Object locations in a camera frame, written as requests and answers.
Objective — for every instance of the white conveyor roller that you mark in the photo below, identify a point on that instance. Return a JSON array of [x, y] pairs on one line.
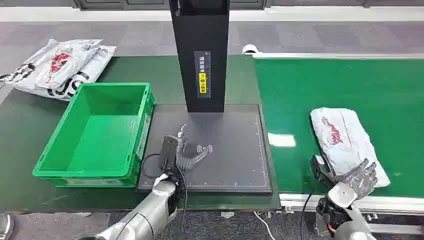
[[250, 49]]

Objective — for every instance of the green plastic crate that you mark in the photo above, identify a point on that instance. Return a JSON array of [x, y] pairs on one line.
[[99, 139]]

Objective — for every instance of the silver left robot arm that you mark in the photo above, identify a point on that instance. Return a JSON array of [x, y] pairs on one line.
[[155, 205]]

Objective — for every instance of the grey shoe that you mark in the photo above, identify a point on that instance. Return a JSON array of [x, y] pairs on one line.
[[6, 227]]

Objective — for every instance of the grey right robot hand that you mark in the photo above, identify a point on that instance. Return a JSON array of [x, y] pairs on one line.
[[361, 180]]

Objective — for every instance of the white parcel bag black print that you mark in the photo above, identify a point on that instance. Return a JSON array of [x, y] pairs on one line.
[[20, 73]]

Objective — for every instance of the green conveyor belt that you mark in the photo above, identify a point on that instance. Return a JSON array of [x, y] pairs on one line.
[[298, 99]]

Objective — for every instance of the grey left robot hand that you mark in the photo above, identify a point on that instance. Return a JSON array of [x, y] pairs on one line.
[[185, 160]]

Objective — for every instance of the black scanner platform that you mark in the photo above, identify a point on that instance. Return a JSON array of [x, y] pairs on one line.
[[232, 149]]

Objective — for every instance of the black scanner post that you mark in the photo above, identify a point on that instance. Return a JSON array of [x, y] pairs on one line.
[[185, 66]]

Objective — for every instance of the white paper scrap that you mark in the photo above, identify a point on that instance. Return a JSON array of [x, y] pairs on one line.
[[82, 214], [227, 215]]

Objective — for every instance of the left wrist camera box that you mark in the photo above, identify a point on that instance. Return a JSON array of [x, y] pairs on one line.
[[168, 150]]

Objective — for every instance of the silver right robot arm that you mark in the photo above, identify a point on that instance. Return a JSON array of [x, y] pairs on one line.
[[342, 195]]

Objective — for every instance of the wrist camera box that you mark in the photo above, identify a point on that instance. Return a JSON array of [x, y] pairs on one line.
[[323, 172], [168, 150]]

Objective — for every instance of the dark cabinet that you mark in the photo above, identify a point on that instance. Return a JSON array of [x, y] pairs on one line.
[[132, 4]]

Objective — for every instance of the white parcel bag red print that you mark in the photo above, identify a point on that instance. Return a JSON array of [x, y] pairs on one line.
[[66, 63], [344, 142]]

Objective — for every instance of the white parcel bag black letters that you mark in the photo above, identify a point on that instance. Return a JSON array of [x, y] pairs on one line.
[[92, 71]]

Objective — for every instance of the black and yellow label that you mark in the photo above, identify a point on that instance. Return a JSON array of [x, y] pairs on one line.
[[202, 76]]

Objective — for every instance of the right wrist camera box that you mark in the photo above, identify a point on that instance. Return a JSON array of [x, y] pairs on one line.
[[323, 172]]

